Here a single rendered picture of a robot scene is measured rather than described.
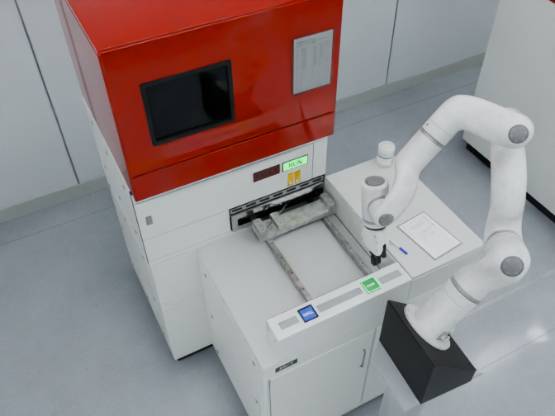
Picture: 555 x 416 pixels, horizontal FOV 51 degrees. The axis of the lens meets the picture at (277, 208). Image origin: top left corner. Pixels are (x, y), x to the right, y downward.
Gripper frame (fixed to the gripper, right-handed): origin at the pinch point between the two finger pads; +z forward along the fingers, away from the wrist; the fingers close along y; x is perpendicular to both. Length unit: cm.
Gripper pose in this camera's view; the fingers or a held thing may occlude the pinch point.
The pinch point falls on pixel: (376, 258)
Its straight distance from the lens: 201.3
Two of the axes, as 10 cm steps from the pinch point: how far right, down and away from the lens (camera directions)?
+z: 1.1, 8.2, 5.7
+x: 8.9, -3.4, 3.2
